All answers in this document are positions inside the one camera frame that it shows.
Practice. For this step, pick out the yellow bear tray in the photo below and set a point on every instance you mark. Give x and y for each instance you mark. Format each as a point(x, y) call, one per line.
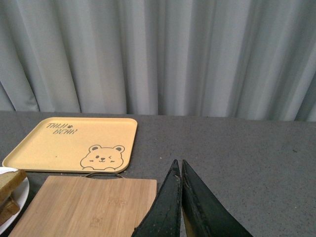
point(76, 145)

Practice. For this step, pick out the bread slice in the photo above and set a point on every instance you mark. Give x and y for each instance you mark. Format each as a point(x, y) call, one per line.
point(9, 181)
point(9, 209)

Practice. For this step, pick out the grey curtain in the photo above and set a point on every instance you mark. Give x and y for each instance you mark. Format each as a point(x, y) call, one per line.
point(250, 59)

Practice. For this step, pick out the bamboo cutting board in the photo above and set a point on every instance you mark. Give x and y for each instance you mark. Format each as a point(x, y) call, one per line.
point(69, 206)

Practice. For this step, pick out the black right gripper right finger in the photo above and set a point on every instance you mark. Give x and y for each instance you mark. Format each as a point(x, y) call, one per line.
point(204, 215)

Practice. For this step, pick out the white round plate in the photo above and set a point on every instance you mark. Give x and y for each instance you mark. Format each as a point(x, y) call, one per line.
point(20, 195)

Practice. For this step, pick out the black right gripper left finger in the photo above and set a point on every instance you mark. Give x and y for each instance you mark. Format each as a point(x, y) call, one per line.
point(164, 216)

